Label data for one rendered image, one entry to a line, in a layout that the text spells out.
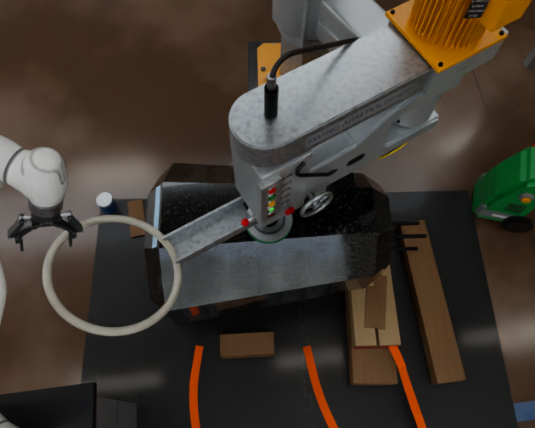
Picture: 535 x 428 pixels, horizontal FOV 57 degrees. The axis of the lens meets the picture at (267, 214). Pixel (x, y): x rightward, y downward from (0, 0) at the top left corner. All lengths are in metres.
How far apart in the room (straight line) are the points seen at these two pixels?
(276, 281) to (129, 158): 1.57
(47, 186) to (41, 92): 2.72
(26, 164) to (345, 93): 0.91
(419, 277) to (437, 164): 0.87
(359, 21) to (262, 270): 1.15
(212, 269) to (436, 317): 1.37
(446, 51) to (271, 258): 1.16
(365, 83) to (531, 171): 1.66
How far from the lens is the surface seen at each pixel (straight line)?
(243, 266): 2.31
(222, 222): 2.02
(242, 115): 1.51
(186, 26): 4.12
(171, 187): 2.40
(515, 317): 3.35
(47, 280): 1.87
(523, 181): 3.09
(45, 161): 1.31
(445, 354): 3.01
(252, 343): 2.83
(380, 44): 1.72
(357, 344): 2.77
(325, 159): 1.79
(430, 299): 3.05
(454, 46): 1.73
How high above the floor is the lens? 2.94
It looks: 67 degrees down
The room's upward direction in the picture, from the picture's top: 1 degrees clockwise
